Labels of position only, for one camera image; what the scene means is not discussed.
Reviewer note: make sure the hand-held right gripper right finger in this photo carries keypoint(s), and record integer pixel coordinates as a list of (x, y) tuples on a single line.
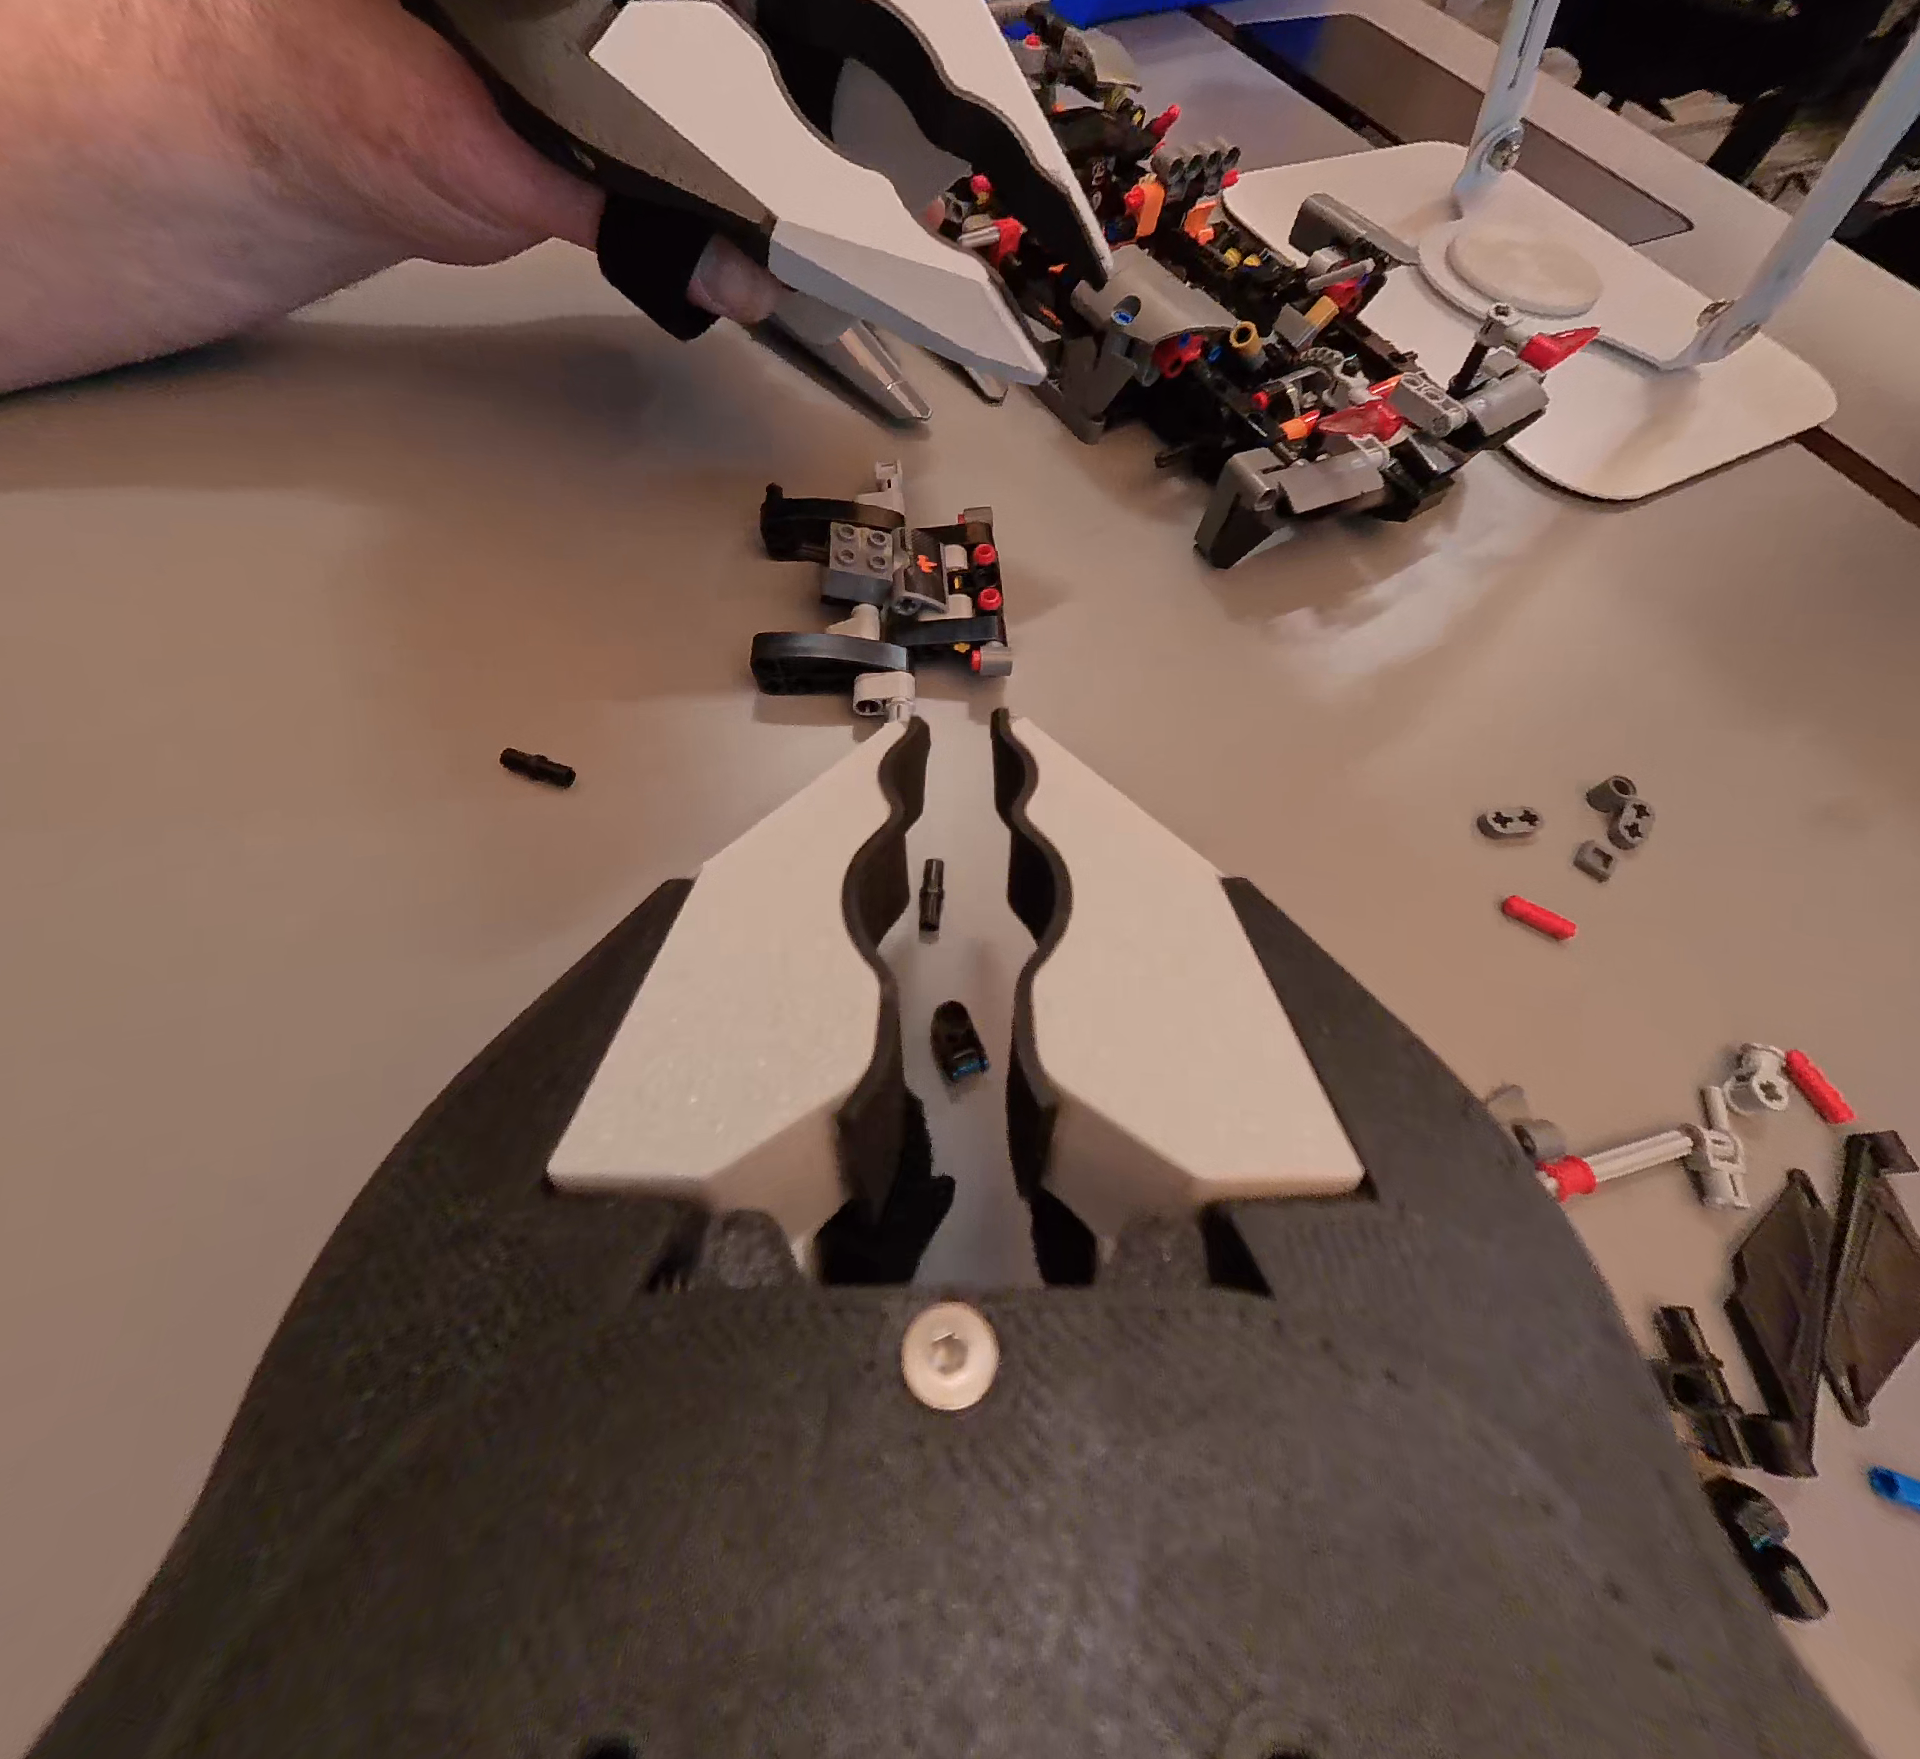
[(1184, 1040)]

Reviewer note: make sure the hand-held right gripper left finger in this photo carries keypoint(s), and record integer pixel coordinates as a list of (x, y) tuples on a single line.
[(720, 1040)]

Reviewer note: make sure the black grey lego subassembly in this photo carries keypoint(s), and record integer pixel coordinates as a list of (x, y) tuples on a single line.
[(900, 574)]

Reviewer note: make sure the lego car chassis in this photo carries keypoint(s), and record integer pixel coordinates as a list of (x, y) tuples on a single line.
[(1275, 334)]

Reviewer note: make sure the grey lego wing assembly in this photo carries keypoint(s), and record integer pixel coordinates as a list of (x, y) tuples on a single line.
[(879, 378)]

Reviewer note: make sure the red lego pin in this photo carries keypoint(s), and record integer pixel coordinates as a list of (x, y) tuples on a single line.
[(1539, 920)]

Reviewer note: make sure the grey lego connector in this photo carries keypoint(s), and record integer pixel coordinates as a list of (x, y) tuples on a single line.
[(1594, 862), (1621, 806), (1511, 822)]

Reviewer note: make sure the scattered lego pieces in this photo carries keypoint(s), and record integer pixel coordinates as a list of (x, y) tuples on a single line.
[(1784, 1279)]

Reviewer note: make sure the person's left hand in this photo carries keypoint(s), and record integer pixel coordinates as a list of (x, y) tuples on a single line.
[(420, 154)]

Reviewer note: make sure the black connector with blue pin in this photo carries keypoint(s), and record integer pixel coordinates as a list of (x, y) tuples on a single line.
[(960, 1040)]

